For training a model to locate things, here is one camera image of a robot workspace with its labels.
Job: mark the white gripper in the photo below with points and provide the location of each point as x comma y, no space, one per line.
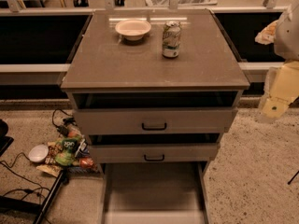
288,36

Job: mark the grey drawer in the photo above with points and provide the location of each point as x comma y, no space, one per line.
154,193
154,147
155,112

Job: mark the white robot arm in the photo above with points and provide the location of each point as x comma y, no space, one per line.
286,44

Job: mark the grey drawer cabinet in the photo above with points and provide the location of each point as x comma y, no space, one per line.
106,62

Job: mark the green white soda can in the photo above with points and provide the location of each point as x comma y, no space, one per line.
171,39

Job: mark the white paper bowl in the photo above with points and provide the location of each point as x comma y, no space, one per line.
132,30

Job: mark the black tripod leg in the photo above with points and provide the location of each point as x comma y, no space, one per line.
294,176

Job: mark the red can on floor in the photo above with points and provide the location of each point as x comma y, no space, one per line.
86,163

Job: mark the green snack bag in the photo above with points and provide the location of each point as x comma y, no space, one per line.
66,154

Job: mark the tan snack wrapper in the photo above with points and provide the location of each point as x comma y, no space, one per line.
50,169

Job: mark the white bowl on floor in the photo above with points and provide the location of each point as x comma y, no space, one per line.
38,153

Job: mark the black stand base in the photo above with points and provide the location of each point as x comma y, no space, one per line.
39,210

